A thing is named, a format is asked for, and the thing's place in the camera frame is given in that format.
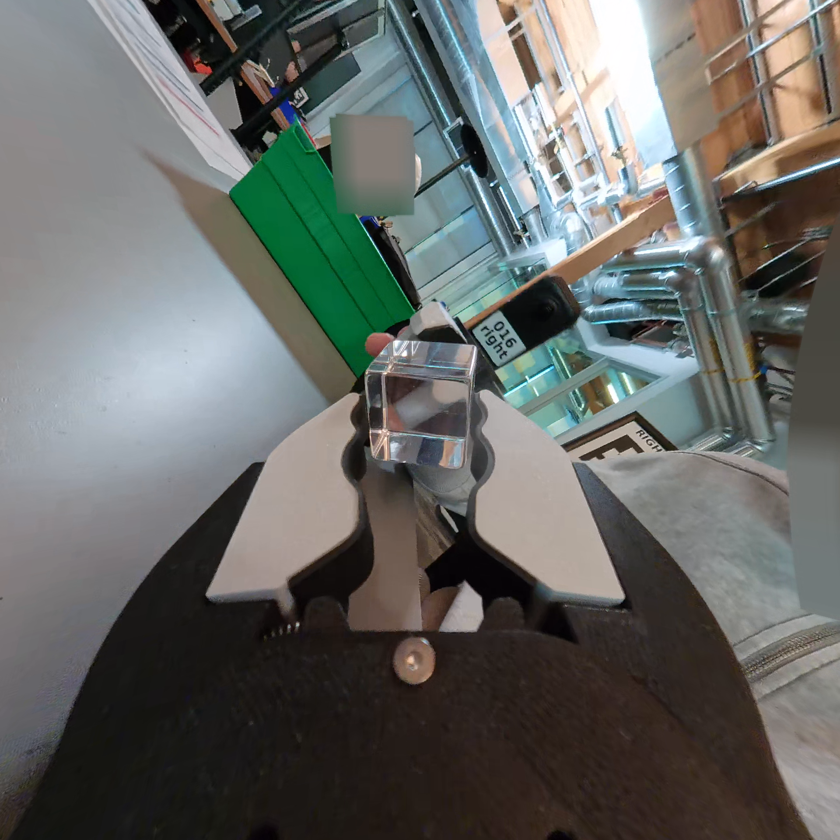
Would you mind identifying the black floor lamp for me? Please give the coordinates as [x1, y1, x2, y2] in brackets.
[416, 125, 490, 194]

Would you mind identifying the metal air duct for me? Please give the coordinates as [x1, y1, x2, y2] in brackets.
[410, 0, 526, 260]
[581, 154, 808, 454]

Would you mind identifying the clear acrylic cube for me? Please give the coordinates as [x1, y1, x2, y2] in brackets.
[365, 339, 478, 470]

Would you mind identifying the green plastic bin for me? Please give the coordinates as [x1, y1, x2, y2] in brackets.
[230, 121, 421, 380]

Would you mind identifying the large black framed marker sign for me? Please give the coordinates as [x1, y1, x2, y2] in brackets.
[563, 412, 678, 462]

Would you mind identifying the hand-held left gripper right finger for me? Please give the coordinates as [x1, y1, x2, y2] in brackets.
[465, 392, 626, 630]

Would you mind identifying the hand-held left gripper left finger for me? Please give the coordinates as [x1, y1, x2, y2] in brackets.
[205, 392, 375, 627]

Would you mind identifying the wooden support post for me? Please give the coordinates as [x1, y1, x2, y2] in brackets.
[459, 197, 680, 329]

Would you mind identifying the printed paper sheet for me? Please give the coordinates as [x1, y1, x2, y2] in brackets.
[92, 0, 253, 181]

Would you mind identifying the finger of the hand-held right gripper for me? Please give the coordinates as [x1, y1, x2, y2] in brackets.
[412, 465, 475, 519]
[410, 302, 463, 343]

